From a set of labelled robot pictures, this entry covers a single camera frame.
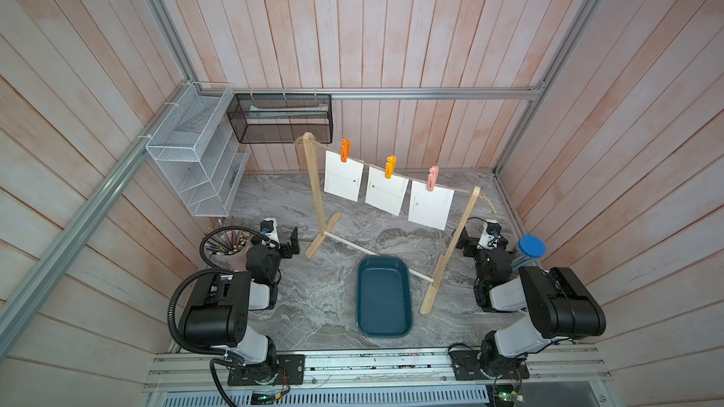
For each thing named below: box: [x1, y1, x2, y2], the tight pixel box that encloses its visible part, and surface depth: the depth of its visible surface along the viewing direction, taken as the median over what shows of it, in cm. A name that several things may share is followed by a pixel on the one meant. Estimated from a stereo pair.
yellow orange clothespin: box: [384, 155, 397, 180], surface depth 62 cm
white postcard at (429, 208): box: [408, 179, 456, 231], surface depth 63 cm
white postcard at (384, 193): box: [364, 165, 410, 217], surface depth 67 cm
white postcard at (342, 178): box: [323, 149, 364, 203], surface depth 71 cm
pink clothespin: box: [427, 164, 440, 192], surface depth 59 cm
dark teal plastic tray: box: [356, 255, 414, 339], surface depth 87 cm
